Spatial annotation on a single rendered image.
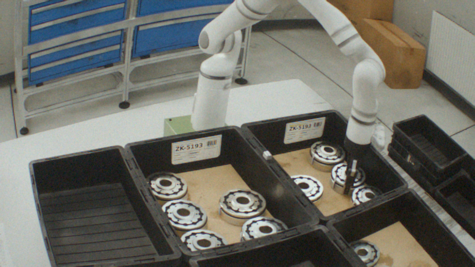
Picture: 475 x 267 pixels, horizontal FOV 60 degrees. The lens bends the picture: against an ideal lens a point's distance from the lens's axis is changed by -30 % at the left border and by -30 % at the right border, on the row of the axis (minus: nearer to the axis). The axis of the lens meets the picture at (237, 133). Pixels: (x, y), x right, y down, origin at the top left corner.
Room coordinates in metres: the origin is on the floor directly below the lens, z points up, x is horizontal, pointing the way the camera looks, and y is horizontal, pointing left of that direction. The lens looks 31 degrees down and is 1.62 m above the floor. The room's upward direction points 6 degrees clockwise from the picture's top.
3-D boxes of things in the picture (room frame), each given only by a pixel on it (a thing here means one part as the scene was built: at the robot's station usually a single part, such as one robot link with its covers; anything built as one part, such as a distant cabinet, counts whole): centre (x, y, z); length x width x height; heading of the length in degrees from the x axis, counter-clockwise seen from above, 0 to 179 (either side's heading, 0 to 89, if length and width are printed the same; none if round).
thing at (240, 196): (0.97, -0.03, 0.86); 0.05 x 0.05 x 0.01
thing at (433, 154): (1.83, -0.90, 0.37); 0.40 x 0.30 x 0.45; 33
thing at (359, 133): (1.08, -0.31, 1.03); 0.11 x 0.09 x 0.06; 80
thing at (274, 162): (1.07, -0.23, 0.92); 0.40 x 0.30 x 0.02; 29
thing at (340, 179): (1.11, -0.29, 0.86); 0.10 x 0.10 x 0.01
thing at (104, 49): (2.61, 1.04, 0.60); 0.72 x 0.03 x 0.56; 123
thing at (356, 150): (1.08, -0.29, 0.95); 0.08 x 0.08 x 0.09
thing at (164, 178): (0.99, 0.15, 0.86); 0.05 x 0.05 x 0.01
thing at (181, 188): (0.99, 0.15, 0.86); 0.10 x 0.10 x 0.01
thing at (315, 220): (0.93, 0.04, 0.92); 0.40 x 0.30 x 0.02; 29
